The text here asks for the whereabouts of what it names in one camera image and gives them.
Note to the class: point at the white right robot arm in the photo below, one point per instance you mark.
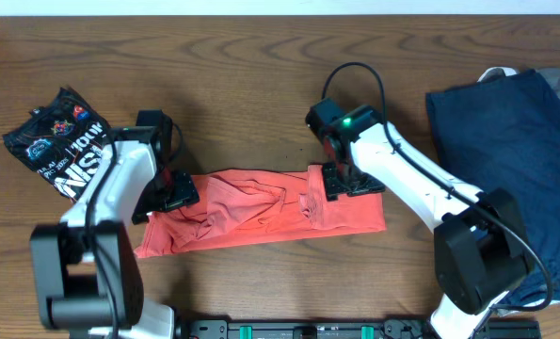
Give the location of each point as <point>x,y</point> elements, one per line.
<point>478,237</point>

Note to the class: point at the red orange t-shirt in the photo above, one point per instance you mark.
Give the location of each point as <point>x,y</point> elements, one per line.
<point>240,207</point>

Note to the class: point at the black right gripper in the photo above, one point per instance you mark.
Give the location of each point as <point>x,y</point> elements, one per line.
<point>334,187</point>

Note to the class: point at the navy blue garment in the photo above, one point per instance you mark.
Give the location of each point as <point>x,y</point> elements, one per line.
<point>505,133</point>

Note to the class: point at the grey aluminium base rail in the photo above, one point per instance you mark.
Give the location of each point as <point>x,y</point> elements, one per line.
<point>387,329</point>

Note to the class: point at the black printed folded shirt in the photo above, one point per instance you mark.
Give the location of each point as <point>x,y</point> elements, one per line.
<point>61,142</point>

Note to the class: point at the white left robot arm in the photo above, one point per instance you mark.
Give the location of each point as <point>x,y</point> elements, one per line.
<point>85,271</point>

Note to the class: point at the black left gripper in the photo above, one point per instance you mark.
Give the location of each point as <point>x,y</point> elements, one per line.
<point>187,193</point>

